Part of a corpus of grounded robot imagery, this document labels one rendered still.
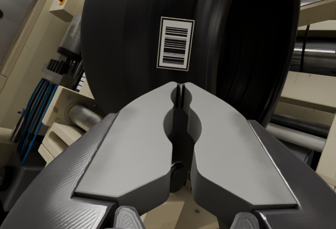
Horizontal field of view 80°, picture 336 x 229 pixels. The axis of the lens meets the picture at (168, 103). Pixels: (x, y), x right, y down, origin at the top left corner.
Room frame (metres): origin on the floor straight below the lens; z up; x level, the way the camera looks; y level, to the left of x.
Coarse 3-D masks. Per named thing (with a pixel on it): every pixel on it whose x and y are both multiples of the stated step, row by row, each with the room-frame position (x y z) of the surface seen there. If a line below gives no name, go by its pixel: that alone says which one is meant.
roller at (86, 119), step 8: (72, 112) 0.49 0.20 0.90; (80, 112) 0.47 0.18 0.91; (88, 112) 0.47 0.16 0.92; (72, 120) 0.50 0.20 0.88; (80, 120) 0.46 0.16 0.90; (88, 120) 0.44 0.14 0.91; (96, 120) 0.43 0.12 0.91; (88, 128) 0.43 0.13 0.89; (176, 160) 0.30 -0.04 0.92; (176, 168) 0.29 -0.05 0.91; (184, 168) 0.30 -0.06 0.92; (176, 176) 0.29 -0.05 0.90; (184, 176) 0.31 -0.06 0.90; (176, 184) 0.30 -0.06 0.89
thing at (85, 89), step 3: (84, 81) 0.66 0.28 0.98; (84, 84) 0.65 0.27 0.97; (87, 84) 0.64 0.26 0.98; (81, 87) 0.66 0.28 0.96; (84, 87) 0.65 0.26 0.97; (87, 87) 0.63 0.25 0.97; (81, 90) 0.65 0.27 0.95; (84, 90) 0.64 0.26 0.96; (87, 90) 0.63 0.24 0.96; (81, 93) 0.65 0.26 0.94; (84, 93) 0.64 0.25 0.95; (87, 93) 0.62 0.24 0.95; (90, 93) 0.61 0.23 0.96; (90, 96) 0.61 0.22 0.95; (45, 165) 0.66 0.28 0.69
